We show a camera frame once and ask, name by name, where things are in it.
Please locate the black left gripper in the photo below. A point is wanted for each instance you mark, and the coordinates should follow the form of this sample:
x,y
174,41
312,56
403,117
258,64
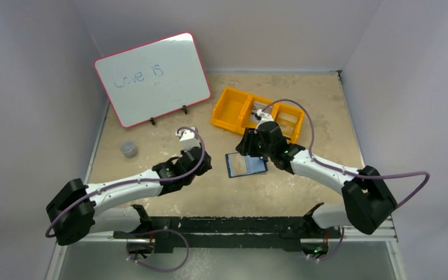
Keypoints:
x,y
199,158

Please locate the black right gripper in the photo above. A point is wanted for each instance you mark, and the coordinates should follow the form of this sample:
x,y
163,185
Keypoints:
x,y
248,144

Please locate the blue leather card holder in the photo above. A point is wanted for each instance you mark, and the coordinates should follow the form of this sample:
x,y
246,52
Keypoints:
x,y
240,166

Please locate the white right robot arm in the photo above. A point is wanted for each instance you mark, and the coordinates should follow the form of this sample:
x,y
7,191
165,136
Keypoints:
x,y
366,203

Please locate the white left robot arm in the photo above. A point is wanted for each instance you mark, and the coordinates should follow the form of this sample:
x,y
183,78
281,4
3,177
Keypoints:
x,y
75,211

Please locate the card in middle bin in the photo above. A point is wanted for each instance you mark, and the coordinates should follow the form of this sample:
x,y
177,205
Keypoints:
x,y
257,105

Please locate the card in bin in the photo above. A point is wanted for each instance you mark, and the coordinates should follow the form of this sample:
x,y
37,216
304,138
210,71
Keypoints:
x,y
287,123
257,105

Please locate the card in right bin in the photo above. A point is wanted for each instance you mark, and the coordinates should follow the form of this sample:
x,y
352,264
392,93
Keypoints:
x,y
287,123

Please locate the yellow plastic bin tray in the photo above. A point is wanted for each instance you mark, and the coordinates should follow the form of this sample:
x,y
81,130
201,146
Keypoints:
x,y
237,110

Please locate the small clear plastic cup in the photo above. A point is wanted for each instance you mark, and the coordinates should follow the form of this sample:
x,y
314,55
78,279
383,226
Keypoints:
x,y
128,149

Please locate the pink framed whiteboard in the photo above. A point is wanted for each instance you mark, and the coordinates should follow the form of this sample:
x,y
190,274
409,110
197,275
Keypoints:
x,y
154,79

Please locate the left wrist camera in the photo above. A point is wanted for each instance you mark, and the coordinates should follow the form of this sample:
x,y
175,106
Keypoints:
x,y
187,139

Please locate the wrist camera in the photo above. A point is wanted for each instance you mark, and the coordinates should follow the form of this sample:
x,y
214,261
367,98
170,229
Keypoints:
x,y
187,139
262,117

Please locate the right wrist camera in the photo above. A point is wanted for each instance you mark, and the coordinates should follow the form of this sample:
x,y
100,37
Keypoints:
x,y
262,117

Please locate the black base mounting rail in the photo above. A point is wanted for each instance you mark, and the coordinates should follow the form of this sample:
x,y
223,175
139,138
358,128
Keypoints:
x,y
289,233

